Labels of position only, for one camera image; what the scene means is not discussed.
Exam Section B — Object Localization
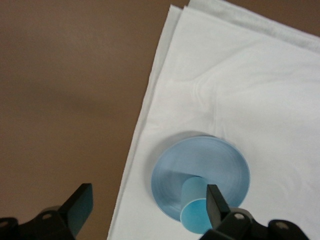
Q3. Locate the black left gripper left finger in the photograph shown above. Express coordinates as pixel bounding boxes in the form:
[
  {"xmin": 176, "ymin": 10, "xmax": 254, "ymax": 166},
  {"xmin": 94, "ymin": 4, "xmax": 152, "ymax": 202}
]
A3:
[{"xmin": 0, "ymin": 183, "xmax": 95, "ymax": 240}]

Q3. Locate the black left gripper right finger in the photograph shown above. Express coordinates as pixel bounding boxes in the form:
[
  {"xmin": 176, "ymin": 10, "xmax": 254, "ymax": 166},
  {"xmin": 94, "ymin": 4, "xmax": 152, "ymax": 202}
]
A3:
[{"xmin": 198, "ymin": 184, "xmax": 309, "ymax": 240}]

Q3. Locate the blue paper cup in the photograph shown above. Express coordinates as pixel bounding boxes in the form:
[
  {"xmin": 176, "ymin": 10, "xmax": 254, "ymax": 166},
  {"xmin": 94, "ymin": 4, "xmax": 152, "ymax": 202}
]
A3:
[{"xmin": 179, "ymin": 176, "xmax": 214, "ymax": 236}]

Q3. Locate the blue round plate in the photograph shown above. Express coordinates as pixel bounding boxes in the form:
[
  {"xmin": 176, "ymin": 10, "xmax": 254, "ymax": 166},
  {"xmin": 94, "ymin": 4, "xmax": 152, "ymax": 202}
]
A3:
[{"xmin": 150, "ymin": 136, "xmax": 251, "ymax": 224}]

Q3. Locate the white folded cloth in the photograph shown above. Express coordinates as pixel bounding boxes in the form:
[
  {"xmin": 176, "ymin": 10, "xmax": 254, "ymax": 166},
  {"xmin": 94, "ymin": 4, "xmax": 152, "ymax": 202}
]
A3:
[{"xmin": 106, "ymin": 0, "xmax": 320, "ymax": 240}]

